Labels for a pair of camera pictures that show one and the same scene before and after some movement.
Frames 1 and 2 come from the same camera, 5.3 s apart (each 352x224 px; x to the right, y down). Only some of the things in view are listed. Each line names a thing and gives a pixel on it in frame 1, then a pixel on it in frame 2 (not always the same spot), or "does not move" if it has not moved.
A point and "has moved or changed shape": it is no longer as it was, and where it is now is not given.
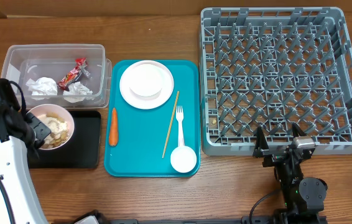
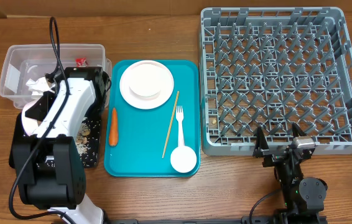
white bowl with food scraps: (59, 121) has moved or changed shape
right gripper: (264, 150) does not move
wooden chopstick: (171, 125) does not move
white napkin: (43, 88) does not move
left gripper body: (41, 129) to (51, 97)
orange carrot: (113, 131) does not move
